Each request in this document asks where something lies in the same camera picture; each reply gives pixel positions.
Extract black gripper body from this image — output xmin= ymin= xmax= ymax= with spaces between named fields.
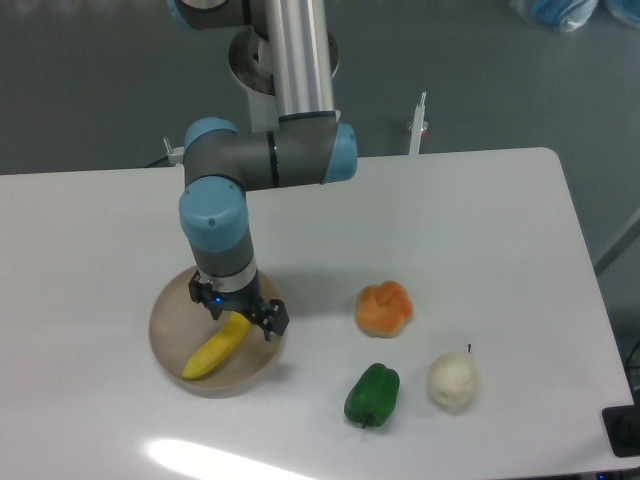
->
xmin=200 ymin=273 xmax=260 ymax=320

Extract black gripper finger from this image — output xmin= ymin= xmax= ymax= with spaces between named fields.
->
xmin=188 ymin=270 xmax=215 ymax=306
xmin=244 ymin=298 xmax=289 ymax=342

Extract yellow banana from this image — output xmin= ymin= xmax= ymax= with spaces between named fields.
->
xmin=182 ymin=312 xmax=251 ymax=380

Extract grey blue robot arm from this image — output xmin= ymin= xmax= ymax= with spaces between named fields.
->
xmin=168 ymin=1 xmax=358 ymax=338

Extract beige round plate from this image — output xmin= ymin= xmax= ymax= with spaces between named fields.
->
xmin=148 ymin=267 xmax=284 ymax=398

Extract orange bread roll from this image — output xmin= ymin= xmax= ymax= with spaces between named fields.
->
xmin=354 ymin=280 xmax=414 ymax=338

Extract green bell pepper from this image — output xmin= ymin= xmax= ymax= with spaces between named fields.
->
xmin=343 ymin=363 xmax=400 ymax=429

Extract white pear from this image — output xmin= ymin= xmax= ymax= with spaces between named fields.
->
xmin=426 ymin=344 xmax=480 ymax=414

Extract black device at table edge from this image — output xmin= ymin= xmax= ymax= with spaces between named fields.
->
xmin=602 ymin=405 xmax=639 ymax=458

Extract blue plastic bag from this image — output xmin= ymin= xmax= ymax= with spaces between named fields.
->
xmin=509 ymin=0 xmax=639 ymax=33

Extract white horizontal bracket bar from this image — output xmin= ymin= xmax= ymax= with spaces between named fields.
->
xmin=163 ymin=136 xmax=185 ymax=166

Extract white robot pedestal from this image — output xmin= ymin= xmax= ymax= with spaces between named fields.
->
xmin=228 ymin=25 xmax=340 ymax=132

